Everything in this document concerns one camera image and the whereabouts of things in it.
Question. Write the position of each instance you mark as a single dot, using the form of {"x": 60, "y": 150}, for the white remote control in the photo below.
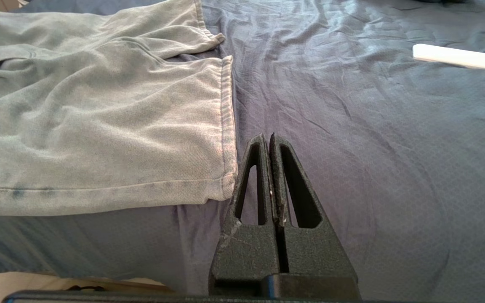
{"x": 461, "y": 57}

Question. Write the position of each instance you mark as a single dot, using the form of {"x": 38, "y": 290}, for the light blue denim shorts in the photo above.
{"x": 99, "y": 126}

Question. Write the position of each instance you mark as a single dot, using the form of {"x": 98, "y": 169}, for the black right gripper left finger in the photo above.
{"x": 246, "y": 248}

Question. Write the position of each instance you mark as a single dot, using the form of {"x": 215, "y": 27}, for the bed with blue sheet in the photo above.
{"x": 373, "y": 147}

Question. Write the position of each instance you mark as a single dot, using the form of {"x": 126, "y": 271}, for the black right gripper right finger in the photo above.
{"x": 310, "y": 248}

